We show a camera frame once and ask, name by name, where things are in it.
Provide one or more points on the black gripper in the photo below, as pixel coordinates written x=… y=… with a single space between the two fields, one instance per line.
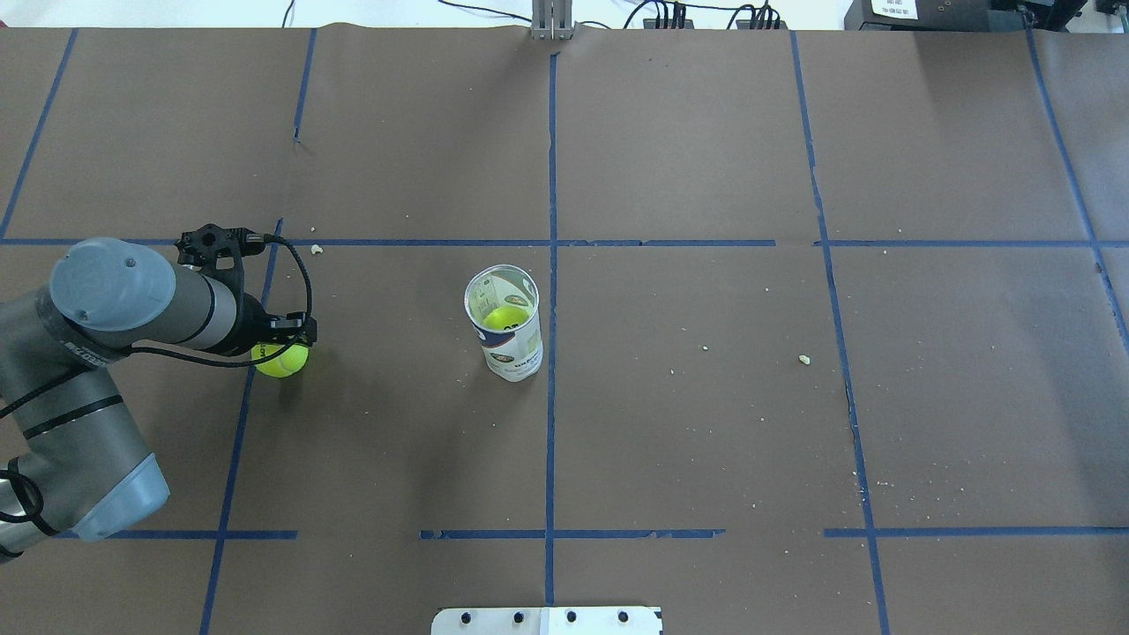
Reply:
x=253 y=328

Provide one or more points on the yellow Wilson tennis ball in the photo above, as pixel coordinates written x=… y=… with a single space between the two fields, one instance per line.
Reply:
x=271 y=361

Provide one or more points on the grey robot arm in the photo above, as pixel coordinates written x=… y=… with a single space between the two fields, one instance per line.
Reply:
x=88 y=469

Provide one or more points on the tennis ball inside can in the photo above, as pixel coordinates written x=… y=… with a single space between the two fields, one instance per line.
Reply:
x=505 y=318

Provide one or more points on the clear tennis ball can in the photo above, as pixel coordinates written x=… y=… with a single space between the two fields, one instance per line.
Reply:
x=503 y=302

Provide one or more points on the black equipment box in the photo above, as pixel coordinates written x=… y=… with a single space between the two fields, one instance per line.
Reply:
x=960 y=16

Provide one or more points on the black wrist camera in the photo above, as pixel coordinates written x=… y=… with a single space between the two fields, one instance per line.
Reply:
x=218 y=253

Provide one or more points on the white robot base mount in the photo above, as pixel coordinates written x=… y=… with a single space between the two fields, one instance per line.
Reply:
x=549 y=620

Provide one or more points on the grey aluminium camera post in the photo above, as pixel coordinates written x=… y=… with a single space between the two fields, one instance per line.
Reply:
x=552 y=20

